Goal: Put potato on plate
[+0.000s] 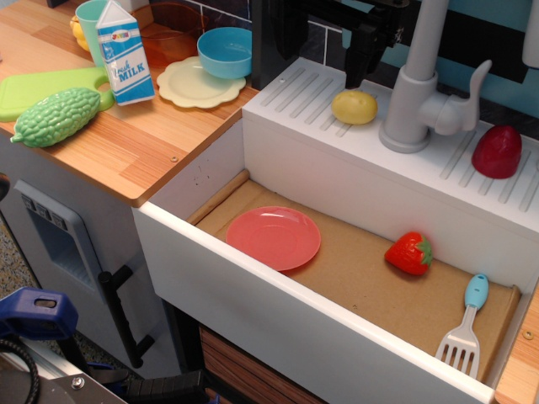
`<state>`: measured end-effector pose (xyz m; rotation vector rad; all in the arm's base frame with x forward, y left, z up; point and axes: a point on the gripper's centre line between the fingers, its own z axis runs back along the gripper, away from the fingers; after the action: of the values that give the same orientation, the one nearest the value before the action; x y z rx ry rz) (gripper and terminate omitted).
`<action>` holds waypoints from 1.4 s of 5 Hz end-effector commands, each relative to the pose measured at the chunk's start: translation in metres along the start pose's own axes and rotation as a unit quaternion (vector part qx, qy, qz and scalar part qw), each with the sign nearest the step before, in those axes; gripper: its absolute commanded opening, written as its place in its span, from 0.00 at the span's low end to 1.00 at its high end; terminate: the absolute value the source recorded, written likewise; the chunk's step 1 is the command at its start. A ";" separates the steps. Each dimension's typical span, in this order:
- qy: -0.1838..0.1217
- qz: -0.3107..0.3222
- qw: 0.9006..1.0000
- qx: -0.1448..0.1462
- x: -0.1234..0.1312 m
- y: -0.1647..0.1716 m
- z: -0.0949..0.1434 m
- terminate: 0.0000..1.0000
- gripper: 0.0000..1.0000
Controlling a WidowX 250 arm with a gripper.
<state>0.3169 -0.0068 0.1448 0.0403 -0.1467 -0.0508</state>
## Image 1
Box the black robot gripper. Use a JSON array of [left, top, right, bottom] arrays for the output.
[[344, 1, 421, 89]]

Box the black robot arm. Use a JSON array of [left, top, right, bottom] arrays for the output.
[[251, 1, 420, 90]]

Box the yellow toy potato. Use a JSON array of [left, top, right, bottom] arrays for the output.
[[331, 90, 378, 125]]

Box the pale yellow scalloped plate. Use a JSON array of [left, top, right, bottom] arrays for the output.
[[157, 56, 246, 109]]

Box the pink plastic plate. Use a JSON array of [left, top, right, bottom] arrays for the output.
[[226, 206, 322, 272]]

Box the grey toy faucet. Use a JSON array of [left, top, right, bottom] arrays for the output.
[[379, 1, 492, 153]]

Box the blue plastic bowl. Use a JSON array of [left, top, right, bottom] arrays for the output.
[[197, 27, 253, 79]]

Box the dark red toy pepper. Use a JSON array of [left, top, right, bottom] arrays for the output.
[[472, 125, 522, 179]]

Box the orange transparent container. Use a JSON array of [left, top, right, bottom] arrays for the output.
[[131, 2, 209, 68]]

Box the red toy strawberry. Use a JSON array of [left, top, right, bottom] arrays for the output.
[[384, 231, 433, 275]]

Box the white toy sink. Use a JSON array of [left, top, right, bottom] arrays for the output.
[[134, 59, 538, 403]]

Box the toy milk carton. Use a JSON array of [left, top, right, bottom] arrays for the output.
[[96, 1, 155, 106]]

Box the mint green cup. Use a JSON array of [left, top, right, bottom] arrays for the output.
[[75, 0, 107, 67]]

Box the yellow toy fruit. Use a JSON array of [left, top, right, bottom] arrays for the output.
[[69, 15, 90, 52]]

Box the green toy bitter gourd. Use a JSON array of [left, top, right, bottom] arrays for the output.
[[10, 88, 100, 148]]

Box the green cutting board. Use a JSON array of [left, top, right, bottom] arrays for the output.
[[1, 67, 115, 122]]

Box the grey toy dishwasher door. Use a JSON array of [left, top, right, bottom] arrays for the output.
[[15, 179, 104, 303]]

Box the blue clamp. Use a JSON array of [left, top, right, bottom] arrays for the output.
[[1, 287, 78, 340]]

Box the white spatula blue handle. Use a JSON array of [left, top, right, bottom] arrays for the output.
[[435, 274, 489, 379]]

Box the black door handle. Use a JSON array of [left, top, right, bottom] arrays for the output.
[[98, 265, 155, 369]]

